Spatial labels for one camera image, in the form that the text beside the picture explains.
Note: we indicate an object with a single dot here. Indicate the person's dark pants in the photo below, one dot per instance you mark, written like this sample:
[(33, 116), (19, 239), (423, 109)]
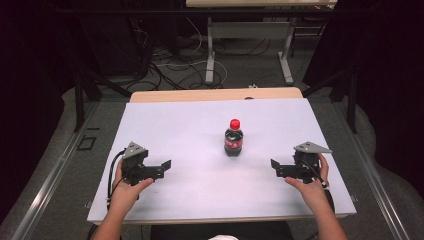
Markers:
[(186, 231)]

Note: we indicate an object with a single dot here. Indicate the person's white shirt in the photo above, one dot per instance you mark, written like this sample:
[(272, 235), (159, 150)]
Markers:
[(222, 237)]

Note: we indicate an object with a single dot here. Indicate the person's right hand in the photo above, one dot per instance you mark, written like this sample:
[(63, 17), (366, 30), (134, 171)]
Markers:
[(311, 195)]

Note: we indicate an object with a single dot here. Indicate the metal floor rail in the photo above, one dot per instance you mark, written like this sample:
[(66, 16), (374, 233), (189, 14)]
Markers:
[(50, 186), (376, 190)]

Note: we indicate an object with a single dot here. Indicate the white table sheet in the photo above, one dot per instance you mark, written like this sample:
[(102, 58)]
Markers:
[(200, 186)]

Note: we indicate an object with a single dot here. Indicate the floor socket box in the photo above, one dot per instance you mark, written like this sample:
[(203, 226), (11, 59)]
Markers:
[(86, 143)]

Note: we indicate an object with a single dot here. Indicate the red bottle cap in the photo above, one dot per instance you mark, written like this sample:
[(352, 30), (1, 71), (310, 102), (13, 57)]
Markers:
[(235, 124)]

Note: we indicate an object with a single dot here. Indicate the person's left hand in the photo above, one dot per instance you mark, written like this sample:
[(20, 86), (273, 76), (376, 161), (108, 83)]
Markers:
[(125, 196)]

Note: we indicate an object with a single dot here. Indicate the wooden table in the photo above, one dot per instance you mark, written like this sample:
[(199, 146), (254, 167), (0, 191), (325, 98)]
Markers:
[(200, 95)]

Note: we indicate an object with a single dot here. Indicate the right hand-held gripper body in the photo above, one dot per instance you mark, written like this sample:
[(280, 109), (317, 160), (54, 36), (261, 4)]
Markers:
[(305, 166)]

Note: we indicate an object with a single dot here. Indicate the desk with white legs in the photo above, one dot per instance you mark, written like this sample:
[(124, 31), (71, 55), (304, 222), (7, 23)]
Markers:
[(250, 30)]

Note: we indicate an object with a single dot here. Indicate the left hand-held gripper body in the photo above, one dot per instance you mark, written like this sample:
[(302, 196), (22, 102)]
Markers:
[(133, 166)]

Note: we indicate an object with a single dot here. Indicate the black metal stand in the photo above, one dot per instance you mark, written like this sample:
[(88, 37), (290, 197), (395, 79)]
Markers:
[(79, 100), (351, 100)]

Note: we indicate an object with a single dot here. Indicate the cola bottle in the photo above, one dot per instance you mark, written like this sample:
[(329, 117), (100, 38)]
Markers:
[(233, 146)]

